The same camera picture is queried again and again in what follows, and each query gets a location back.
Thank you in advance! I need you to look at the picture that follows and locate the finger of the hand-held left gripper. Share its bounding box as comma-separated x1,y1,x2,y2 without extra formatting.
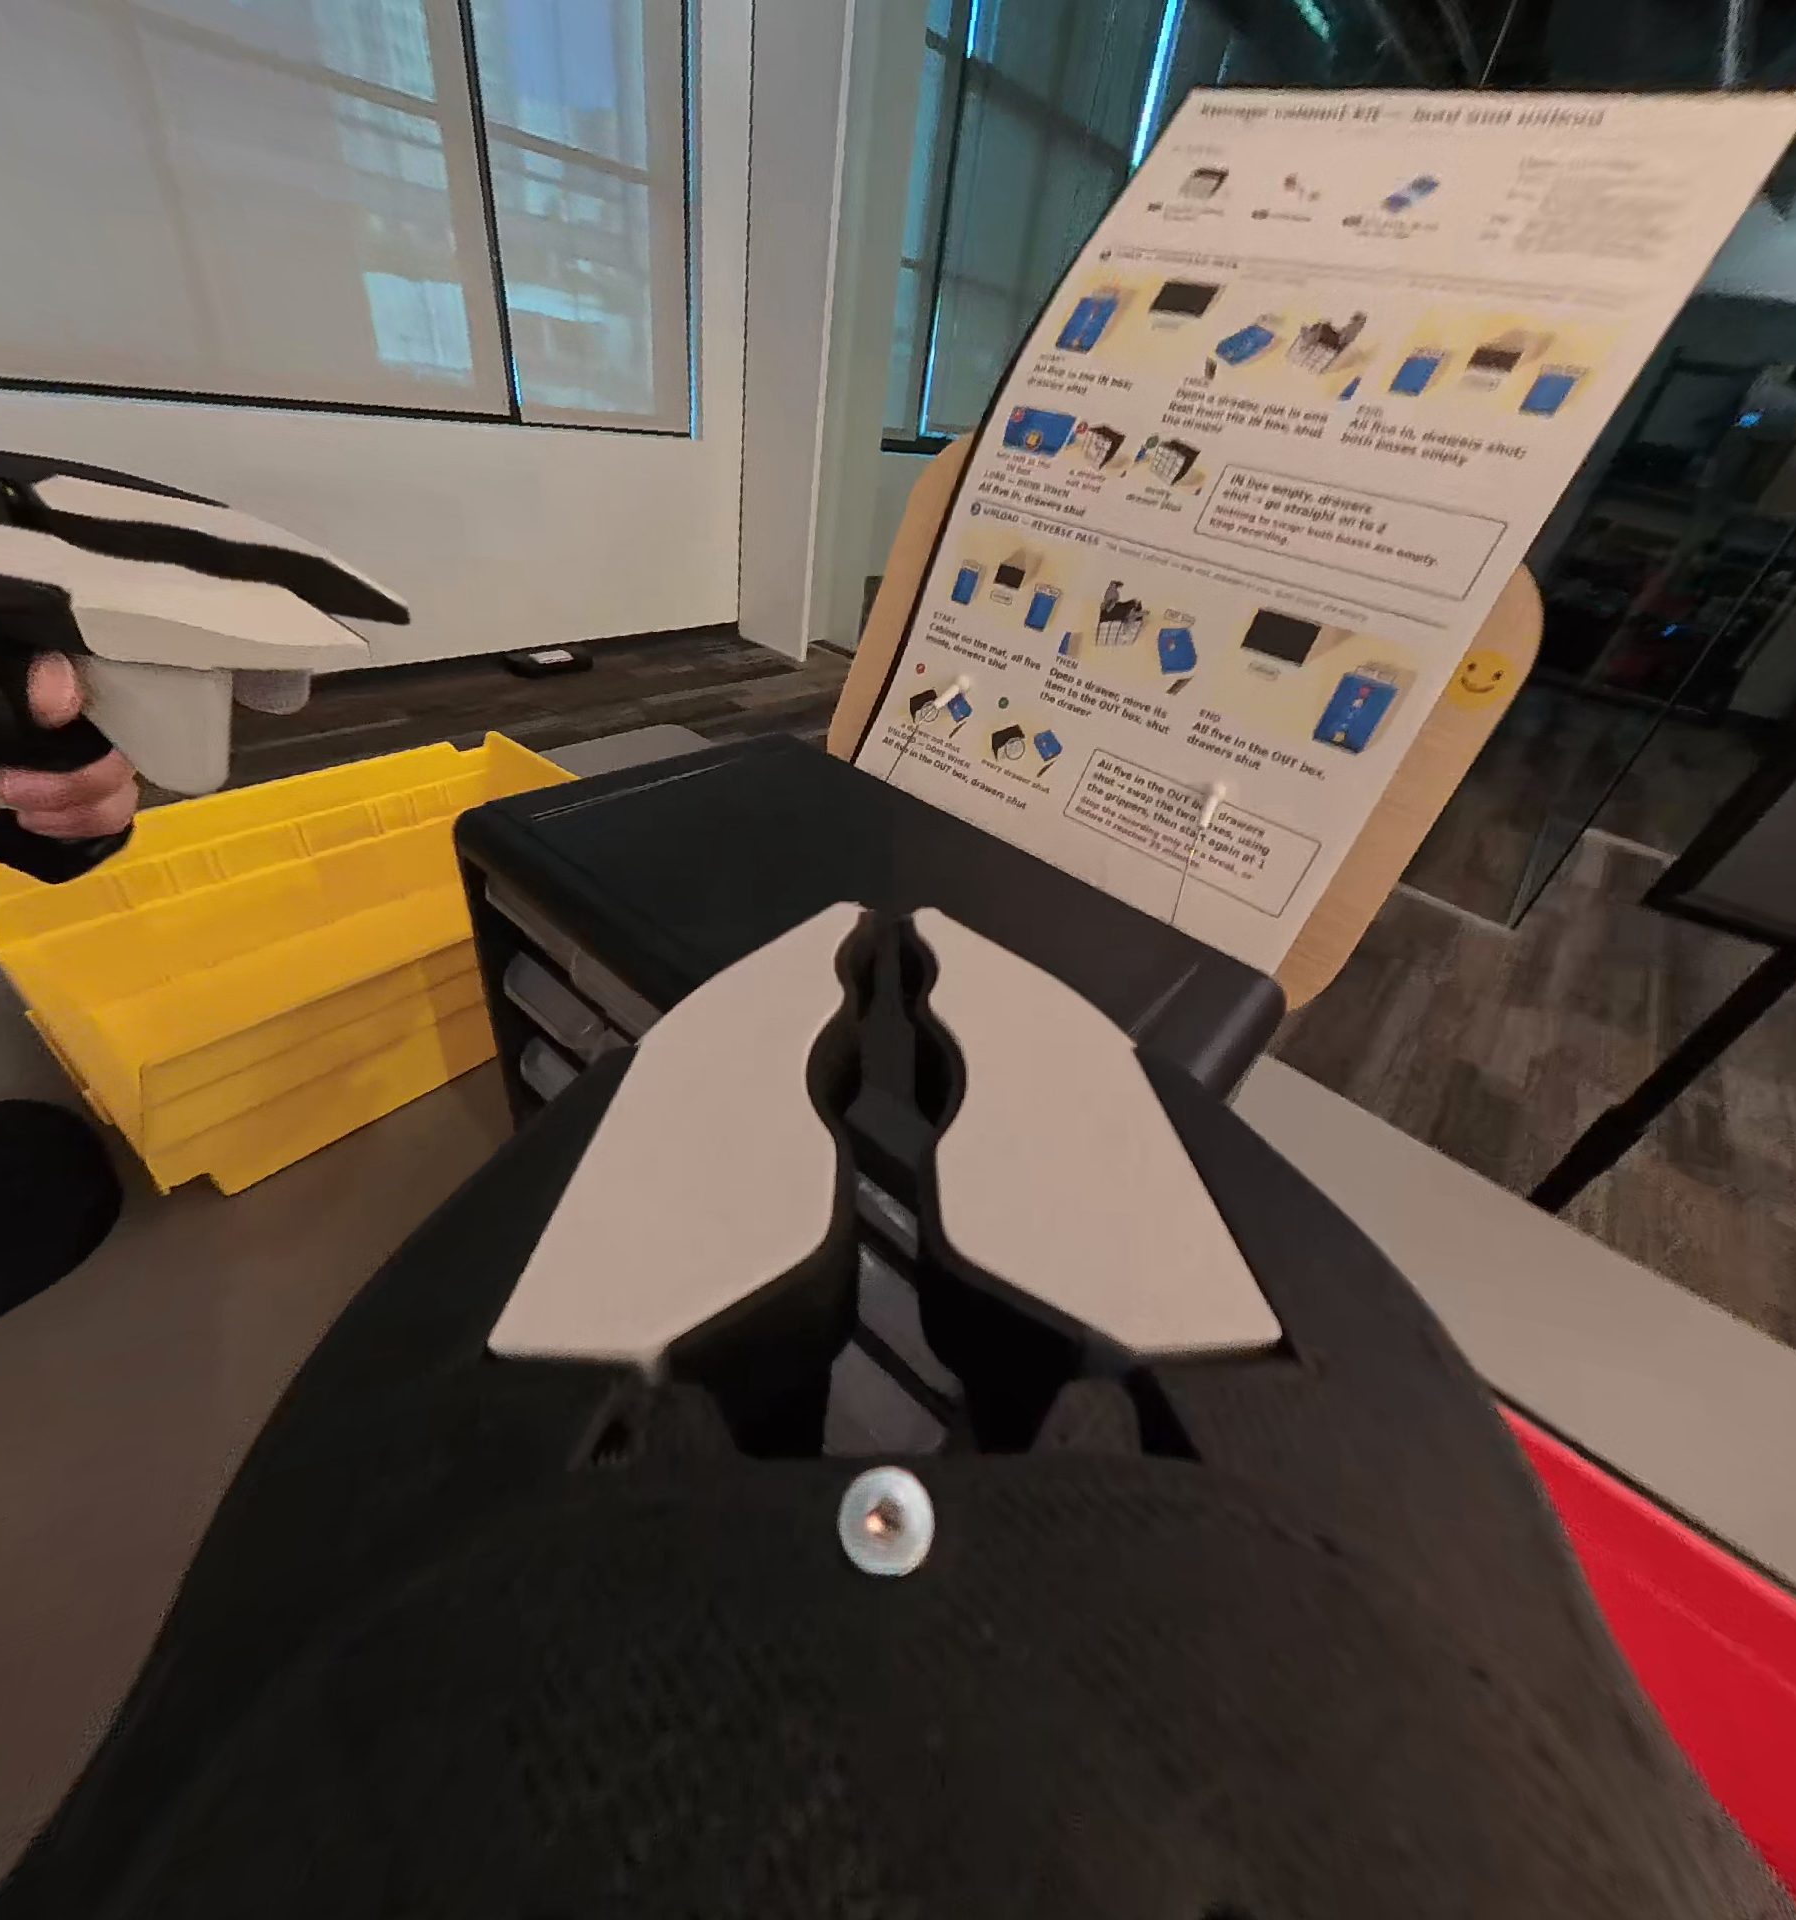
0,536,374,676
0,436,414,631

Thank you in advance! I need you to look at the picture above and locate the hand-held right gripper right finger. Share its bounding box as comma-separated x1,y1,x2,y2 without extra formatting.
891,902,1284,1373

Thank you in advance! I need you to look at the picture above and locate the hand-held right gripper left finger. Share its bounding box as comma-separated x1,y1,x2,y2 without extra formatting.
488,902,876,1381

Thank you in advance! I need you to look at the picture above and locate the yellow plastic bin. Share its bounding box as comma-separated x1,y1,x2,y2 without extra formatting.
0,735,579,1197

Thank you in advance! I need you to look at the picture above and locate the black drawer cabinet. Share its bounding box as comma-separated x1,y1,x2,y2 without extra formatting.
456,735,1287,1442

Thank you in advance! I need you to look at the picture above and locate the red plastic bin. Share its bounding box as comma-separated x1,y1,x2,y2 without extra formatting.
1491,1405,1796,1920

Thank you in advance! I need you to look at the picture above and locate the person's left hand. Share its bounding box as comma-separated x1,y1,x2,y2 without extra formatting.
0,653,145,860

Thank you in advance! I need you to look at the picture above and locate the large office window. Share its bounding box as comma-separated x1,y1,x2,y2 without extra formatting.
0,0,696,436

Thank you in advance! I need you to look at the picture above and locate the printed instruction sheet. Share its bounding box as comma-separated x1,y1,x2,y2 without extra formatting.
856,88,1796,972

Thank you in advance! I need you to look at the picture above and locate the dark storage shelf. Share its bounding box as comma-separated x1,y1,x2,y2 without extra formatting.
1545,353,1796,724

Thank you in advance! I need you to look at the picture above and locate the narrow office window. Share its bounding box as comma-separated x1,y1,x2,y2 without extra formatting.
882,0,1168,454

